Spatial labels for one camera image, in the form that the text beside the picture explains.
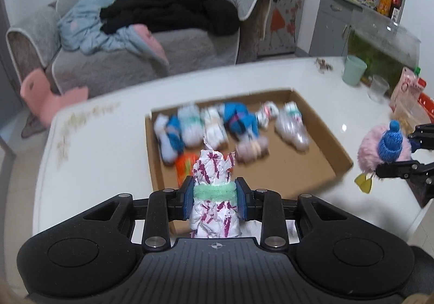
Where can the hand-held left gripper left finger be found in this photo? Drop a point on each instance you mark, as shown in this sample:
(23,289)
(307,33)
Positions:
(188,198)

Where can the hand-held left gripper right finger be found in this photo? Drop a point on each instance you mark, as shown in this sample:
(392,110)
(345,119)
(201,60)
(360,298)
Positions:
(242,198)

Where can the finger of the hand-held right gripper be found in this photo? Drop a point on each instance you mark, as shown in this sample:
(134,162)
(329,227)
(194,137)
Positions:
(403,169)
(422,132)

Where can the orange plastic bundle green bow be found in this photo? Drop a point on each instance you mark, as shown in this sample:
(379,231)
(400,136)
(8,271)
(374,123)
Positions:
(185,165)

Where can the pink fluffy toy blue hat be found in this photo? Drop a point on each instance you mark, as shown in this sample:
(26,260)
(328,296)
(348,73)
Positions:
(371,151)

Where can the purple print bundle green band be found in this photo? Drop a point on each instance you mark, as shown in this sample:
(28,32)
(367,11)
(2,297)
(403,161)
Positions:
(213,168)

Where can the pastel striped sock bundle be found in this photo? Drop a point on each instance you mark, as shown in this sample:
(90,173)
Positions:
(251,149)

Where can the brown cardboard box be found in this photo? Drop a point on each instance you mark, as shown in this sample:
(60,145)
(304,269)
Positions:
(305,161)

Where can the white plastic bundle teal band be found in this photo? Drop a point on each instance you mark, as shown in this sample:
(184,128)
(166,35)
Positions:
(291,131)

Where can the white bundle pink band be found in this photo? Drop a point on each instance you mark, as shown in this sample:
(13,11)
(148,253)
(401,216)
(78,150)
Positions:
(268,114)

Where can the orange plastic basket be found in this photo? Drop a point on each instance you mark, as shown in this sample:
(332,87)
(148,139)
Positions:
(426,103)

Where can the pink snack bag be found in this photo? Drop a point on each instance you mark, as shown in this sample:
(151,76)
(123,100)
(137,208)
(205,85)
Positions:
(405,93)

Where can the clear glass cup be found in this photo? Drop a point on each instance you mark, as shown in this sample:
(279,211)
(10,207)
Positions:
(378,88)

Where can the blue and white sock bundle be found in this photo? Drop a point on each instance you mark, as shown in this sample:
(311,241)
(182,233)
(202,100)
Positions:
(169,137)

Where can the white fluffy bundle green band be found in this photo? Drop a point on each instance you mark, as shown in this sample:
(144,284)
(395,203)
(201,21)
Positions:
(191,127)

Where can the cream patterned cloth bundle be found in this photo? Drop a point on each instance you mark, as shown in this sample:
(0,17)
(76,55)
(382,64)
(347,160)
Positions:
(213,131)

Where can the glass fish tank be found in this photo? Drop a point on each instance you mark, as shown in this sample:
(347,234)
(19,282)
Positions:
(383,53)

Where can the light green cup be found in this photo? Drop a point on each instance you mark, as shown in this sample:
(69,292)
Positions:
(353,70)

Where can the small brown scraps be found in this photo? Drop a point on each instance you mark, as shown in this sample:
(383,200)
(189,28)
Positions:
(322,64)

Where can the dark sauce bottle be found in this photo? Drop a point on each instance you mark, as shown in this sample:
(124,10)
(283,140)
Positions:
(396,7)

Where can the grey cabinet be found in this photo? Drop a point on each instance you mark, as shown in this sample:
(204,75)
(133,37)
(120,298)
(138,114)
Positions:
(332,19)

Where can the grey sofa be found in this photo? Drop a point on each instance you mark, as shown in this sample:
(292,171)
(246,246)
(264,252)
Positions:
(190,49)

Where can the pink garment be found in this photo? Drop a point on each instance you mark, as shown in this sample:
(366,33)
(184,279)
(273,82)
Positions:
(151,42)

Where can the pink plastic stool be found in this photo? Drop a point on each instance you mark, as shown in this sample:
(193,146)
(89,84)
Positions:
(44,97)

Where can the black clothing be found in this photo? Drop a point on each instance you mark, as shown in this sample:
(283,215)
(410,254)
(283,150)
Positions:
(162,8)

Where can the light blue clothing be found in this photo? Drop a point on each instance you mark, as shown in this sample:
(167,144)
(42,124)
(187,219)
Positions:
(84,22)

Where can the flower printed wall poster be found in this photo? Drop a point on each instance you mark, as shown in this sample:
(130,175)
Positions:
(284,2)

